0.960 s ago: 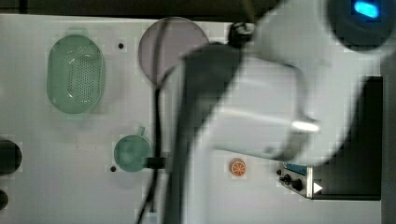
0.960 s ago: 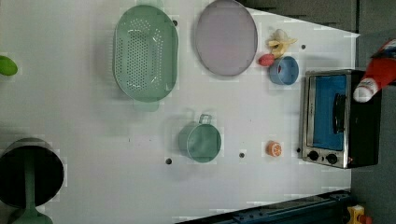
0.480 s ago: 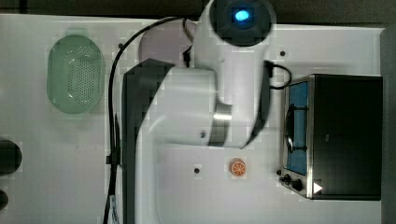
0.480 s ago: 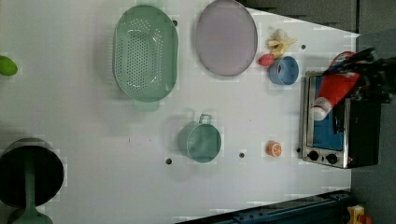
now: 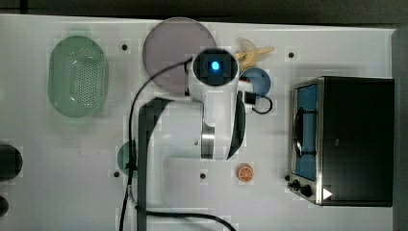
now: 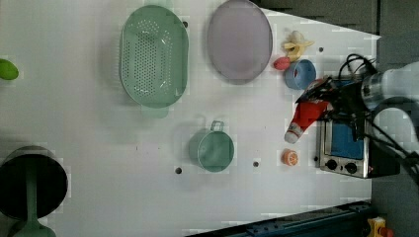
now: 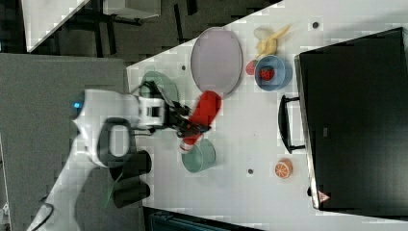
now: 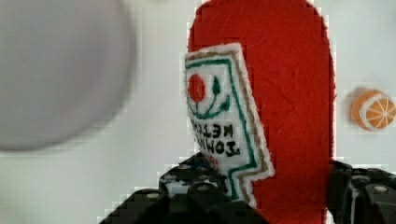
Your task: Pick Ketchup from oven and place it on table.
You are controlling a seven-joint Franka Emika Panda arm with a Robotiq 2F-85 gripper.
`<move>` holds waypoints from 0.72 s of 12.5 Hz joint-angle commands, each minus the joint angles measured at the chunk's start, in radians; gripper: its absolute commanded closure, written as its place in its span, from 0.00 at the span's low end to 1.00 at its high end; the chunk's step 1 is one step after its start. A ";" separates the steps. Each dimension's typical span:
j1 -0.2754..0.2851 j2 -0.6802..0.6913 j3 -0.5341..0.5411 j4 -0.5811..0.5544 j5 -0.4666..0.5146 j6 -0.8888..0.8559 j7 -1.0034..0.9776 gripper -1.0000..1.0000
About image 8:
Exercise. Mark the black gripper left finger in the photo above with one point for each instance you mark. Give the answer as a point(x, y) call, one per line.
point(190, 193)

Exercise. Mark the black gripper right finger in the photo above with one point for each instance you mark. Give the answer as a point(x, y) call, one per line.
point(361, 196)

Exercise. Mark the red felt ketchup bottle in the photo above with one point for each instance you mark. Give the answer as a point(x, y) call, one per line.
point(260, 90)

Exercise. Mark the toy orange half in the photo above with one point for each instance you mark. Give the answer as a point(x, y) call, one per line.
point(372, 110)

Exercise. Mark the grey round plate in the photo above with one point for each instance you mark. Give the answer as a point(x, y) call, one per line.
point(65, 66)

